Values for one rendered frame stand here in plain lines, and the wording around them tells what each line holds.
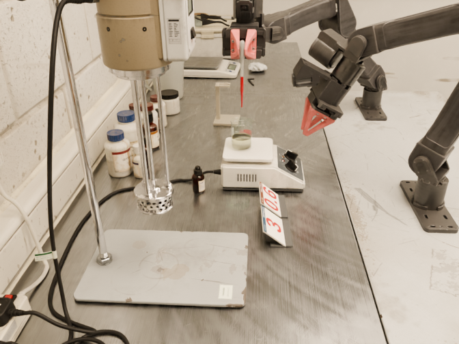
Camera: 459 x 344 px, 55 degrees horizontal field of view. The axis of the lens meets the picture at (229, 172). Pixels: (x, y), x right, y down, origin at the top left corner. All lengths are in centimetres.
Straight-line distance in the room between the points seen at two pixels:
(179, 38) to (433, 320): 59
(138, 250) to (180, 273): 11
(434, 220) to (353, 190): 19
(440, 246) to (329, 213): 23
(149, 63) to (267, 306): 44
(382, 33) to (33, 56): 72
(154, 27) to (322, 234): 55
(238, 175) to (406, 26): 47
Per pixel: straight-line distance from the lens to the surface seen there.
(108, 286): 83
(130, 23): 61
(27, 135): 101
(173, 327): 76
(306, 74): 102
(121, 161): 114
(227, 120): 145
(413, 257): 94
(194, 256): 86
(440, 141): 100
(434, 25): 95
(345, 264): 88
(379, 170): 121
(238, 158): 103
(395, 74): 268
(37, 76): 106
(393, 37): 98
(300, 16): 125
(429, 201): 106
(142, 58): 62
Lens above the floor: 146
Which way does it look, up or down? 29 degrees down
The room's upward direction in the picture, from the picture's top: 1 degrees counter-clockwise
